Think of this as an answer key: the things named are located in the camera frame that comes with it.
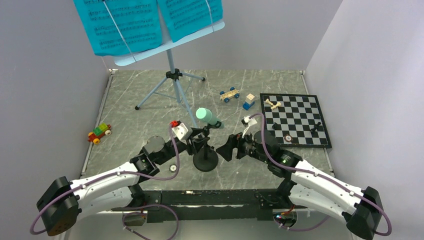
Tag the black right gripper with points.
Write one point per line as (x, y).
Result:
(234, 141)

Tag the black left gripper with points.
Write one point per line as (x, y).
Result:
(196, 143)

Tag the black microphone desk stand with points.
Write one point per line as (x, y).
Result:
(206, 159)

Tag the mint green toy microphone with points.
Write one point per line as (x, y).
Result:
(206, 116)

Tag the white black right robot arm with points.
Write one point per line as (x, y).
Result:
(304, 185)

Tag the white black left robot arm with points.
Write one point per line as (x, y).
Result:
(67, 201)

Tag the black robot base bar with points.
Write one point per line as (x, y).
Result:
(190, 205)

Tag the blue white toy block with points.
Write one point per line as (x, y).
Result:
(249, 101)

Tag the beige toy car blue wheels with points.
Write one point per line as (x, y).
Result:
(225, 96)

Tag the black chess pawn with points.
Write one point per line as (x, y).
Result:
(276, 126)

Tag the cream chess piece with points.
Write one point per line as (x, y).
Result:
(267, 101)
(274, 106)

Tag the red white poker chip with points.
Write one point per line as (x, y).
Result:
(288, 138)

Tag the light blue music stand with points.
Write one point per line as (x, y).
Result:
(174, 74)

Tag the black white chessboard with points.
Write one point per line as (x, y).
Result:
(297, 115)

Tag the black chess piece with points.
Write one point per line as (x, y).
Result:
(316, 128)

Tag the red green brick toy car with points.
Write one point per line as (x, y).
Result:
(99, 132)

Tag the teal sheet music right page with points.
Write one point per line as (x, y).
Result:
(184, 17)

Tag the teal sheet music page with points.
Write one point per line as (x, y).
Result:
(184, 17)
(120, 27)

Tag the teal sheet music left page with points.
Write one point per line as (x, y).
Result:
(120, 27)

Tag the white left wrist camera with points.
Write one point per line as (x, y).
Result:
(181, 130)

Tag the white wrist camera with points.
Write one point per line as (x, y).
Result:
(181, 130)
(248, 122)

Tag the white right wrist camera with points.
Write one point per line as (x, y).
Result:
(248, 122)

